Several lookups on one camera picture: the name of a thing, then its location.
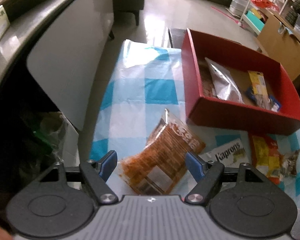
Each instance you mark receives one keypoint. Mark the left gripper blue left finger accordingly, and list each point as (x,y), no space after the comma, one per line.
(106,165)

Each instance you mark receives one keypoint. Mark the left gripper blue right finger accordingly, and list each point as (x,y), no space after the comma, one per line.
(197,167)

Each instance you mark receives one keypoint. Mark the orange brown snack packet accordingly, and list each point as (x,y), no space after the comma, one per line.
(161,165)

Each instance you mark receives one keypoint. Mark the Kaprons silver snack packet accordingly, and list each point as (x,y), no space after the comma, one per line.
(230,154)

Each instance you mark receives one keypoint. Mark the silver white snack packet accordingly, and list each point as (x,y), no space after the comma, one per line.
(224,85)

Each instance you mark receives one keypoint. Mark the red yellow snack packet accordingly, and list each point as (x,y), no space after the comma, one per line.
(265,157)

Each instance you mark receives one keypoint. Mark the red cardboard box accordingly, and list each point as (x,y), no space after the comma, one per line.
(204,109)

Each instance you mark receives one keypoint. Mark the blue white checkered tablecloth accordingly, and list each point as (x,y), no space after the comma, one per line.
(147,80)

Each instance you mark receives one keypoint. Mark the blue small snack packet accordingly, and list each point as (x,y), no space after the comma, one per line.
(266,102)

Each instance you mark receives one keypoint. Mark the grey coffee table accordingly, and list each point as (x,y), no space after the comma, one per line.
(69,37)

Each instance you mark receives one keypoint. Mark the dark wooden stool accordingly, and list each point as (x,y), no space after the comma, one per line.
(176,37)

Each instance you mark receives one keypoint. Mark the brown cardboard box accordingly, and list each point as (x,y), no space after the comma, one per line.
(280,42)

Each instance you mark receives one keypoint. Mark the red plastic bag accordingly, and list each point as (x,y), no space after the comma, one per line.
(267,4)

